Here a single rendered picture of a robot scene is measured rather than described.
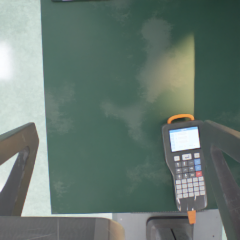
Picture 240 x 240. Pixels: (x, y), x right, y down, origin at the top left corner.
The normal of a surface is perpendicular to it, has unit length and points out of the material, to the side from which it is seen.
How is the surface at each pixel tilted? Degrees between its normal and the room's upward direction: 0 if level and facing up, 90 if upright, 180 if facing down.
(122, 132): 0
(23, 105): 0
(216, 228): 0
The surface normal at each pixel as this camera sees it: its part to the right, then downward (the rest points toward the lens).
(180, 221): 0.00, -0.65
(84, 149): 0.00, 0.07
